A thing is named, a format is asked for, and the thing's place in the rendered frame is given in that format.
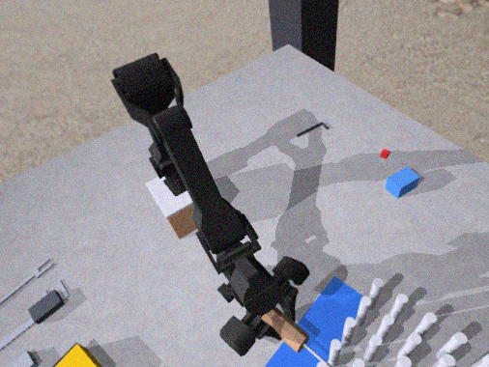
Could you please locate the blue block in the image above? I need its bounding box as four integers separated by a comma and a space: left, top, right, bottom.
385, 167, 420, 198

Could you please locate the blue flat strip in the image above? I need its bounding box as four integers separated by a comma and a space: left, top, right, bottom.
265, 277, 363, 367

